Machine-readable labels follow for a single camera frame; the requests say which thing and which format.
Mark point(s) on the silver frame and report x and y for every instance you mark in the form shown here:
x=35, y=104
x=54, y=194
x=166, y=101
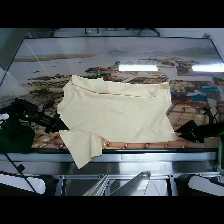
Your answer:
x=150, y=157

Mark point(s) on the dark green garment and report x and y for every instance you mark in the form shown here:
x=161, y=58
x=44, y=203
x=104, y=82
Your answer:
x=15, y=138

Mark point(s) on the cream T-shirt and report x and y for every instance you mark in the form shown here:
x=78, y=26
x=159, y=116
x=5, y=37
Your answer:
x=116, y=113

